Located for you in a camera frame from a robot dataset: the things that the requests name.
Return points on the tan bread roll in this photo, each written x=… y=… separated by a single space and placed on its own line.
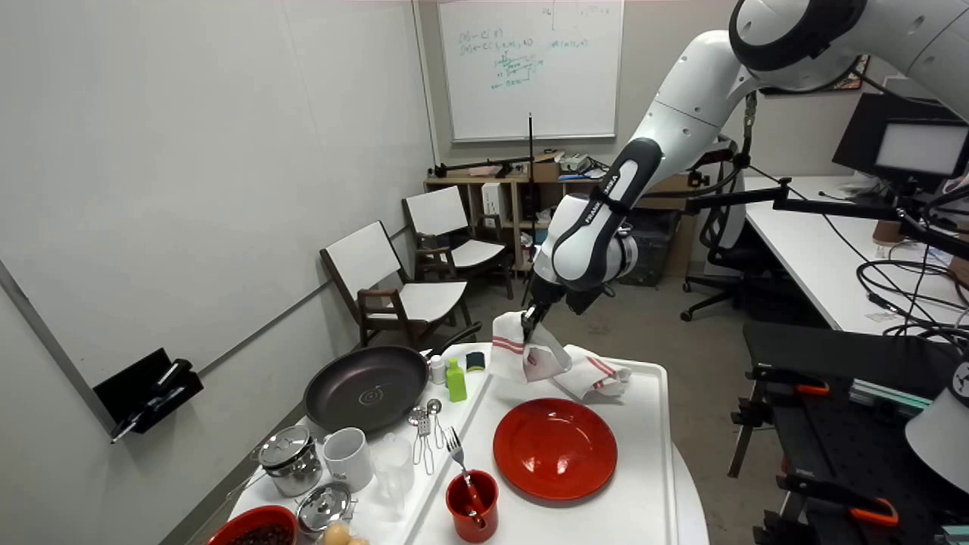
x=343 y=535

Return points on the white cone shade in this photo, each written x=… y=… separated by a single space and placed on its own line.
x=944 y=433

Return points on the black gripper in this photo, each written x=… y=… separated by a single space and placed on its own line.
x=548 y=301

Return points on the small metal lidded container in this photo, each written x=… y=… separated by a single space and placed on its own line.
x=325 y=504

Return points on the dark green yellow sponge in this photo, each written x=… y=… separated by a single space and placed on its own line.
x=472 y=360

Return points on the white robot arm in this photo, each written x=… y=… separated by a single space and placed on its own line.
x=698 y=101

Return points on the black wall marker tray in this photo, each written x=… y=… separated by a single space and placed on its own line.
x=132 y=395

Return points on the red bowl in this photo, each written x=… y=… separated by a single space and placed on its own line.
x=252 y=528

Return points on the small metal spoon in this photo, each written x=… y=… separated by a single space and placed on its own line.
x=456 y=443

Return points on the black work table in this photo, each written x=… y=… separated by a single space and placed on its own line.
x=857 y=456

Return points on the white mug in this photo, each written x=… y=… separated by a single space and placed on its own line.
x=350 y=457

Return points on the cardboard box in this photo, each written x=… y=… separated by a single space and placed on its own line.
x=548 y=168

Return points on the wooden shelf table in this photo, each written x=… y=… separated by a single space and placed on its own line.
x=472 y=184

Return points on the bottle with green cap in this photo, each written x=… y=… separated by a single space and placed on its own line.
x=456 y=383

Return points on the black frying pan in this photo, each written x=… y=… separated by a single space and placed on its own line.
x=365 y=388

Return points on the red enamel cup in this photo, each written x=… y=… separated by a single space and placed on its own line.
x=469 y=526

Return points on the grey wall rail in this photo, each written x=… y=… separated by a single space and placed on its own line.
x=267 y=327

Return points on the white plastic tray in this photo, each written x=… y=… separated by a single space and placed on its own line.
x=647 y=504

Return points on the black tripod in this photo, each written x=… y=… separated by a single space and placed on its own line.
x=532 y=184

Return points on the red round plate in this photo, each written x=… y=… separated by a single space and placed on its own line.
x=555 y=453

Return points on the white teal bar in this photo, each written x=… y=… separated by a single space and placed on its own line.
x=889 y=395

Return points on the white folding chair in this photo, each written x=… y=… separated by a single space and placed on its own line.
x=365 y=258
x=437 y=213

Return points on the metal measuring spoon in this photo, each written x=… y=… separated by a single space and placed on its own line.
x=432 y=408

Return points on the wall whiteboard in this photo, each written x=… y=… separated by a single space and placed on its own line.
x=525 y=79

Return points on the black boom bar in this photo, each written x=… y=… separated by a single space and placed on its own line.
x=829 y=205

